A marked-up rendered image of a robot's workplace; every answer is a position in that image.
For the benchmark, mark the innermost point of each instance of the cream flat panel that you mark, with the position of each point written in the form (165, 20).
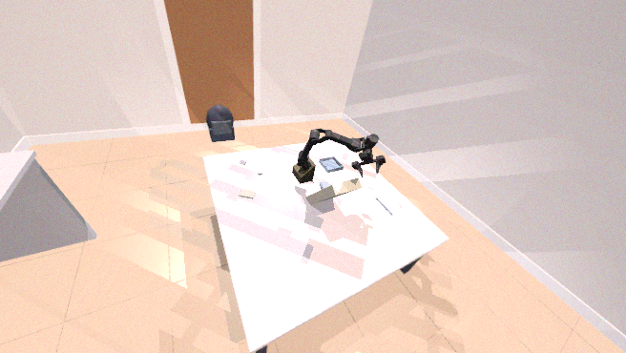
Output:
(334, 190)

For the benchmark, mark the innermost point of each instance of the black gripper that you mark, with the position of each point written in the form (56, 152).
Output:
(380, 160)

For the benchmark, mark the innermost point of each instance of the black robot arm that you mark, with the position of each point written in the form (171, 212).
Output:
(353, 144)

